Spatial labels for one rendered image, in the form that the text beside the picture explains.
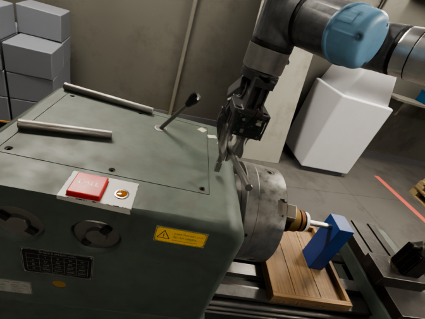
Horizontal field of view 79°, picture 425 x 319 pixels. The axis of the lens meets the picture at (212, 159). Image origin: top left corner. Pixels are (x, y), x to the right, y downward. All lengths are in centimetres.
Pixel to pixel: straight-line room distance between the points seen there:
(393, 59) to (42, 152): 67
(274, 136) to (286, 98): 51
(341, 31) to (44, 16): 279
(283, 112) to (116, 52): 218
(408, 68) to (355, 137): 341
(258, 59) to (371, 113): 339
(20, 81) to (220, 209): 248
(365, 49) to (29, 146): 64
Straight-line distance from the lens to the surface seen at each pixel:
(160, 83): 357
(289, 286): 104
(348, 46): 39
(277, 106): 344
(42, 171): 61
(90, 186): 55
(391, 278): 116
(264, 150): 351
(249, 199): 72
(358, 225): 139
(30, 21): 305
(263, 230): 75
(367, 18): 40
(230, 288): 96
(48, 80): 277
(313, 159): 378
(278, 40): 46
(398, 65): 50
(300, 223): 93
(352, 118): 369
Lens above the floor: 163
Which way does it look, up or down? 31 degrees down
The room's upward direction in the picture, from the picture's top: 20 degrees clockwise
